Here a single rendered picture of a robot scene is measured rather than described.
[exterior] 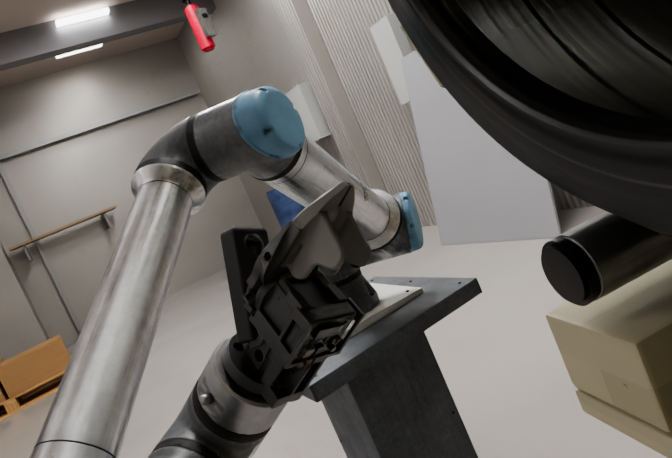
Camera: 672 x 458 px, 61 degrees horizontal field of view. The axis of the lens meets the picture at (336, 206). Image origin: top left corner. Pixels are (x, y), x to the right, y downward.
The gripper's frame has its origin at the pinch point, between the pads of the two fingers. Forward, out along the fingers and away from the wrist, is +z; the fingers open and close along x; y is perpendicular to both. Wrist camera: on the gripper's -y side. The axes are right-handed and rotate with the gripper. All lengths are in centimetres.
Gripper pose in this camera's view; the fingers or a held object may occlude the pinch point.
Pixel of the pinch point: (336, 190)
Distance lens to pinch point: 49.4
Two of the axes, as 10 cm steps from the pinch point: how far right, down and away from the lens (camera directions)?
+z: 4.6, -7.9, -4.0
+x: -6.6, -0.1, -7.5
